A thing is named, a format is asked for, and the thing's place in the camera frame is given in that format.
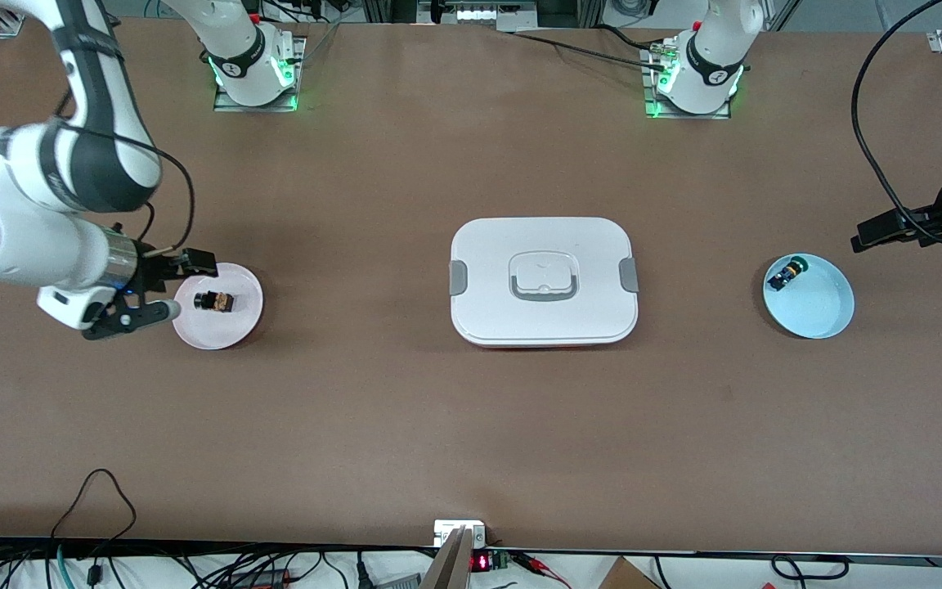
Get pink round plate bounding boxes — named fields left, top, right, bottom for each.
left=172, top=262, right=264, bottom=351

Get light blue round plate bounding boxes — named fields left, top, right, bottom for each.
left=763, top=253, right=855, bottom=339

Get white lidded storage box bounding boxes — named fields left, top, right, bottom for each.
left=449, top=217, right=639, bottom=348

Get white power strip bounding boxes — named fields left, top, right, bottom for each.
left=453, top=2, right=539, bottom=26

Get brown cardboard box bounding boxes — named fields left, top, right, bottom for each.
left=597, top=556, right=662, bottom=589

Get red clip test leads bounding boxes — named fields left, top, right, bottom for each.
left=512, top=552, right=572, bottom=589

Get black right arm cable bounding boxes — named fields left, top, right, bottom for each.
left=54, top=90, right=196, bottom=256

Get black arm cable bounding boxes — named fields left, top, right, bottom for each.
left=850, top=0, right=942, bottom=246
left=54, top=90, right=196, bottom=256

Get green and blue switch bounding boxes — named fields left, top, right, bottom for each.
left=767, top=255, right=810, bottom=292

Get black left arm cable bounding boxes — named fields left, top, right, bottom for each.
left=850, top=0, right=942, bottom=246

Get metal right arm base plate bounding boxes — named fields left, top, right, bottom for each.
left=213, top=37, right=307, bottom=114

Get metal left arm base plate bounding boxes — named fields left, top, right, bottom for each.
left=645, top=45, right=733, bottom=120

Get black looped cable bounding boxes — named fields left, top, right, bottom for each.
left=50, top=469, right=137, bottom=557

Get black coiled cable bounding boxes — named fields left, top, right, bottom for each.
left=769, top=555, right=850, bottom=581

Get black base power cable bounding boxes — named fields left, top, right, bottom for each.
left=510, top=25, right=672, bottom=71

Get small aluminium bracket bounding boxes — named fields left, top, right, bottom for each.
left=433, top=520, right=487, bottom=547

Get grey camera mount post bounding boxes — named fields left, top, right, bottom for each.
left=420, top=528, right=474, bottom=589

